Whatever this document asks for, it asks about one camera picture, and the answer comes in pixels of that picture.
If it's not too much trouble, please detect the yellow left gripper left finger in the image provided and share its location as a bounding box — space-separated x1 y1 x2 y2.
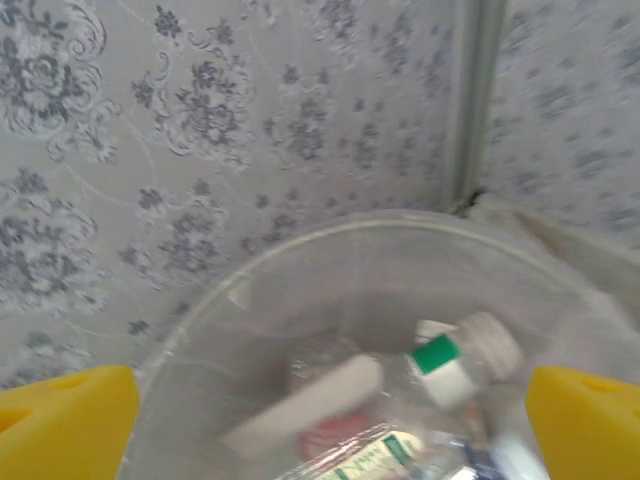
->
0 364 143 480

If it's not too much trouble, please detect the clear bottle green white label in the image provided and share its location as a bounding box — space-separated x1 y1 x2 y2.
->
279 310 525 480

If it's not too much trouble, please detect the translucent plastic bin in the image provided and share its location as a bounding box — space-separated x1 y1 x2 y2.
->
117 208 636 480

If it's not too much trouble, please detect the clear bottle red white label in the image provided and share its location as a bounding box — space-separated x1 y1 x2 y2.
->
217 353 401 464

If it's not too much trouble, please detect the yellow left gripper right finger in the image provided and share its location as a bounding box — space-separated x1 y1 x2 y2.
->
528 365 640 480

